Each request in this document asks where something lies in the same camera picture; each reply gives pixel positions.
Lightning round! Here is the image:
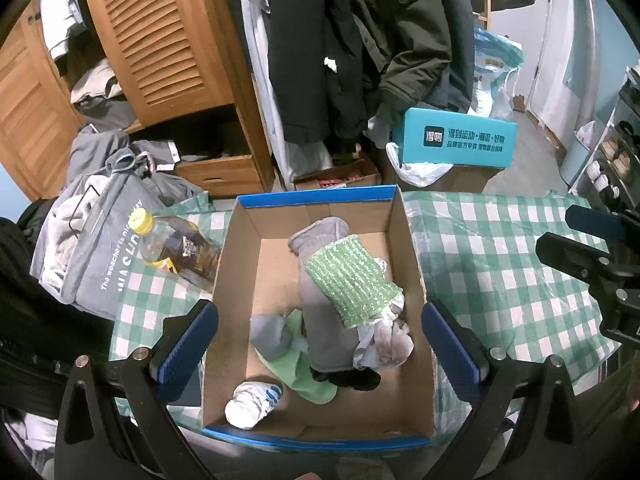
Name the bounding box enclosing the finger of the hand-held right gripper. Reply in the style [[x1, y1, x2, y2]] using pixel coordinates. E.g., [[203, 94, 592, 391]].
[[535, 232, 617, 287], [565, 204, 640, 248]]

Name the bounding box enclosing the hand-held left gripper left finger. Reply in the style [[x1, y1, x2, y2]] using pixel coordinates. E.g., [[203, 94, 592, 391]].
[[54, 299, 221, 480]]

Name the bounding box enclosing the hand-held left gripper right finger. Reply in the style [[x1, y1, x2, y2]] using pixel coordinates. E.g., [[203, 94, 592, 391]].
[[421, 299, 586, 480]]

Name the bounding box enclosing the white grey sock pair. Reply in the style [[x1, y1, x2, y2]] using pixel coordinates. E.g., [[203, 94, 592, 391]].
[[352, 257, 416, 371]]

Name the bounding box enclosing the light blue-grey sock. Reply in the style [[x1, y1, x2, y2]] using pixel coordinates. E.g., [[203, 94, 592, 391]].
[[250, 312, 296, 361]]

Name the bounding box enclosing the white blue-striped sock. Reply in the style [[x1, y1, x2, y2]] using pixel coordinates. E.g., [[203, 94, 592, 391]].
[[224, 380, 283, 430]]

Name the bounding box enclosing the black sock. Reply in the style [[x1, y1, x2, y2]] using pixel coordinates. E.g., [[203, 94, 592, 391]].
[[310, 365, 382, 392]]

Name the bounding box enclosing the blue-edged cardboard box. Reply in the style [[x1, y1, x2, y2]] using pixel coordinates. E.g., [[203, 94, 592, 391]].
[[200, 185, 436, 448]]

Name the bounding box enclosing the light green cloth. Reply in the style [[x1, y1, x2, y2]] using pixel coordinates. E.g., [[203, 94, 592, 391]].
[[257, 307, 341, 405]]

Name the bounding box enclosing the green sequin cloth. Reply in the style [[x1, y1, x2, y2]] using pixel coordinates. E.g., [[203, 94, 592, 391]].
[[305, 232, 405, 330]]

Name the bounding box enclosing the long grey sock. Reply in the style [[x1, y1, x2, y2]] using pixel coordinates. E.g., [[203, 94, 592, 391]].
[[288, 216, 401, 376]]

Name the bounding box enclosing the black smartphone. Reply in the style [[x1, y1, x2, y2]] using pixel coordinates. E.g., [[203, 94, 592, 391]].
[[162, 305, 211, 411]]

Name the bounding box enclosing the group of assorted shoes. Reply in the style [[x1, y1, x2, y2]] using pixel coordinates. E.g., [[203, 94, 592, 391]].
[[585, 120, 640, 201]]

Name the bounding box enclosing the light blue waste bin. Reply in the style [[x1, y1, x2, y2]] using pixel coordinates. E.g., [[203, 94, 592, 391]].
[[559, 120, 598, 186]]

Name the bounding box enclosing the green checkered tablecloth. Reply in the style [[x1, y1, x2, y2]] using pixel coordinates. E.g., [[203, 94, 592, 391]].
[[107, 190, 621, 441]]

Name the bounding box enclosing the plastic bottle with yellow cap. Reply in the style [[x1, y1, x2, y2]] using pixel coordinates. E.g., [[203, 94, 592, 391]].
[[127, 208, 223, 291]]

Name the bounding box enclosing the metal shoe rack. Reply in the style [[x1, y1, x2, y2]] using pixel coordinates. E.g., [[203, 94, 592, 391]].
[[570, 60, 640, 211]]

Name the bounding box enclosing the large brown cardboard box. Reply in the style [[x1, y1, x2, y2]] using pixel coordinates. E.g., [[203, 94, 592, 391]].
[[425, 162, 506, 195]]

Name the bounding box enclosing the grey printed hoodie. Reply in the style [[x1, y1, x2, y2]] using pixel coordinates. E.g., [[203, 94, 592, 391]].
[[30, 125, 208, 321]]

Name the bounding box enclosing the clear plastic bag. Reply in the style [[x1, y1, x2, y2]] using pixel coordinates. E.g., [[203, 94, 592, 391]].
[[492, 72, 517, 122]]

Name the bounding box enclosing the black backpack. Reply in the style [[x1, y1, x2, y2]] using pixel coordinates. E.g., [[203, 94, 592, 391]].
[[0, 200, 116, 401]]

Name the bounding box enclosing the white plastic bag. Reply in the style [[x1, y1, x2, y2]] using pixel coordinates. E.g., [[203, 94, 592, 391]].
[[385, 141, 453, 188]]

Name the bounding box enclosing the teal cardboard box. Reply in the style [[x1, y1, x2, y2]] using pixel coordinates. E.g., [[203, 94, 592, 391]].
[[391, 107, 518, 170]]

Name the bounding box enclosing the wooden wardrobe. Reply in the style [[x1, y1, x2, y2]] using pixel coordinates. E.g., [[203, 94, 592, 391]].
[[0, 0, 276, 201]]

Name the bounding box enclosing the white door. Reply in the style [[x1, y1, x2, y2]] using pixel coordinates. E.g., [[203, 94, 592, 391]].
[[525, 0, 576, 116]]

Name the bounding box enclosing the blue plastic bag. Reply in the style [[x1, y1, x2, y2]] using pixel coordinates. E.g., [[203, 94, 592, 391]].
[[470, 27, 523, 118]]

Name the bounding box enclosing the small brown cardboard box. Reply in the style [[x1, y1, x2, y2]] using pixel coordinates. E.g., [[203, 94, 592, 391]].
[[292, 157, 383, 192]]

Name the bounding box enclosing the dark navy hanging coat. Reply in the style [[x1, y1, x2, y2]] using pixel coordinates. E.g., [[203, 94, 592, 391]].
[[435, 0, 473, 111]]

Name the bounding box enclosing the olive green hanging jacket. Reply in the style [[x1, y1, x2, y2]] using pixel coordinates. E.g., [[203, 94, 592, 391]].
[[345, 0, 453, 121]]

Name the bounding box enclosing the grey clothes pile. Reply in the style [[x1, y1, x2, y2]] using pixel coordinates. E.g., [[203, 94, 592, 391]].
[[40, 0, 146, 131]]

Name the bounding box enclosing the white hanging shirt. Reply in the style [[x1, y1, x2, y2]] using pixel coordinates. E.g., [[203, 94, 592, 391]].
[[235, 0, 333, 186]]

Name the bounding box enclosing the black hanging jacket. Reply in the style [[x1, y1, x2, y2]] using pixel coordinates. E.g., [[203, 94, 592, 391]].
[[267, 0, 371, 146]]

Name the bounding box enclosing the louvered wooden door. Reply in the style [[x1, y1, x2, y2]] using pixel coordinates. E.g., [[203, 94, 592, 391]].
[[77, 0, 236, 128]]

